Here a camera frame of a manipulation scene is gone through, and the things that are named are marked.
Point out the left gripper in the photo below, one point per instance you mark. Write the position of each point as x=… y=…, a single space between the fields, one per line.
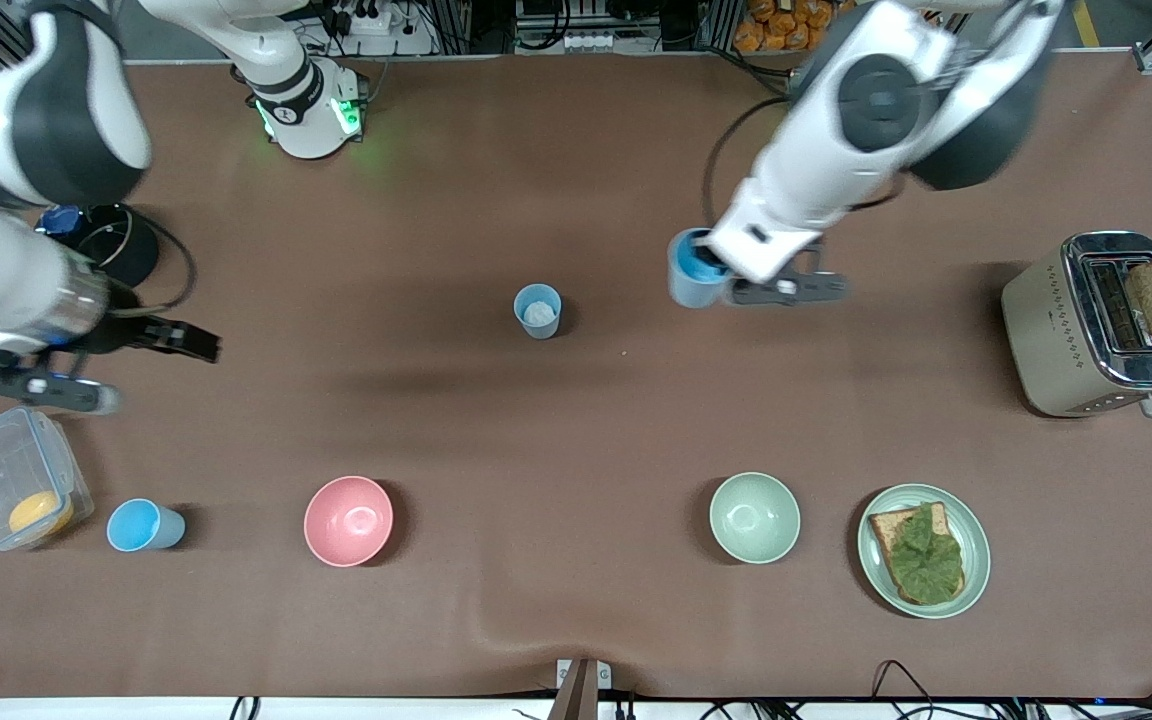
x=705 y=256

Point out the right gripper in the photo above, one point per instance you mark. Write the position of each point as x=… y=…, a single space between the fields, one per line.
x=122 y=336

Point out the blue plastic cup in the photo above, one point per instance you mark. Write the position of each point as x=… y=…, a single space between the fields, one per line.
x=684 y=285

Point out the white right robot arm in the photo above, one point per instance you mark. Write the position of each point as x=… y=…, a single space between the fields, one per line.
x=46 y=110

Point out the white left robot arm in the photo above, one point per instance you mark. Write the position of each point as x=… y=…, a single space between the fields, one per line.
x=876 y=100

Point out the plain blue paper cup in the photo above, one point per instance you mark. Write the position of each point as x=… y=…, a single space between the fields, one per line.
x=136 y=525

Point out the orange round food piece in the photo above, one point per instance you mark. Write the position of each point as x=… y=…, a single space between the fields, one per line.
x=36 y=512

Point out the pale green bowl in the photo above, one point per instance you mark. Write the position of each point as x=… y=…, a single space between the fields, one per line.
x=754 y=518

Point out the cream and chrome toaster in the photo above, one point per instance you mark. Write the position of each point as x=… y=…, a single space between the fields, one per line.
x=1046 y=330

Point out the brown toast slice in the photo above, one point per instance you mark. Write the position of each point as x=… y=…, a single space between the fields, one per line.
x=881 y=530

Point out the crumpled white paper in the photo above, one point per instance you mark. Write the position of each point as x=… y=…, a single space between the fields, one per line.
x=540 y=313

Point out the blue cup with white paper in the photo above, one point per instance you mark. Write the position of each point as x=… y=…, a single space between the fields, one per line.
x=538 y=330

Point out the orange snack bags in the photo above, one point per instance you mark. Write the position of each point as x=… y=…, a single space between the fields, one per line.
x=786 y=25

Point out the pink bowl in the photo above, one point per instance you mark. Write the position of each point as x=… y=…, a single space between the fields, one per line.
x=348 y=520

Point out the green lettuce leaf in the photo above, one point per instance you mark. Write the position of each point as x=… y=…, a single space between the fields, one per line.
x=926 y=560

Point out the pale green round plate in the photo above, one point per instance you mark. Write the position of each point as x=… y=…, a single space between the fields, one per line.
x=976 y=560

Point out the white power strip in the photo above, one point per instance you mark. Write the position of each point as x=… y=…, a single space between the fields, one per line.
x=376 y=25

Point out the grey metal camera bracket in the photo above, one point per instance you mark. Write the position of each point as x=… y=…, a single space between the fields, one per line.
x=581 y=690

